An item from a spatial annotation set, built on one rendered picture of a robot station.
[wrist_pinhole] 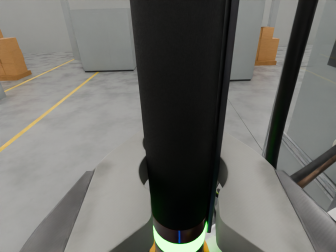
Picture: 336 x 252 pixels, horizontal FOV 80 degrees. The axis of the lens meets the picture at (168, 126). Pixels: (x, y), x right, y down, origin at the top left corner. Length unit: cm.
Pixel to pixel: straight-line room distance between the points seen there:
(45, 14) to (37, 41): 160
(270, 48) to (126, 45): 501
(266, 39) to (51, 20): 1086
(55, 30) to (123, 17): 713
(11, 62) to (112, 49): 321
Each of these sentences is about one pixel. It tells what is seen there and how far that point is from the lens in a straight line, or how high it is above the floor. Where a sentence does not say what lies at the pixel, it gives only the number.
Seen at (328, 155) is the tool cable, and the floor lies 156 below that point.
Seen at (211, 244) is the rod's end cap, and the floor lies 155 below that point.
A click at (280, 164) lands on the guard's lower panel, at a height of 81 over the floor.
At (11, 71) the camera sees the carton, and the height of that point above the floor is 27.
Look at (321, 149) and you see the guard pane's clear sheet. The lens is 127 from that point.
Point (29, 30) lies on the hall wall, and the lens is 1463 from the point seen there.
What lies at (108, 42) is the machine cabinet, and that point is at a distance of 754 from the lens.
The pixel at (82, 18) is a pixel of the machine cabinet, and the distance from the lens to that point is 773.
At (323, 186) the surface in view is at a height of 98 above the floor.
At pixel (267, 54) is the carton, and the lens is 847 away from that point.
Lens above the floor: 173
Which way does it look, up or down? 29 degrees down
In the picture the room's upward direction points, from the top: 2 degrees counter-clockwise
